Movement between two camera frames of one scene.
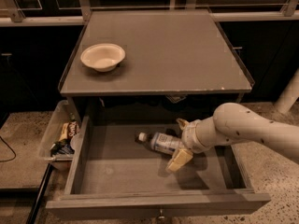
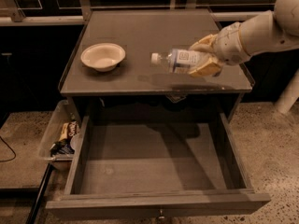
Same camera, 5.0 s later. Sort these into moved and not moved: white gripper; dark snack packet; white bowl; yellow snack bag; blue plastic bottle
Moved: blue plastic bottle; white gripper
Not moved: yellow snack bag; dark snack packet; white bowl
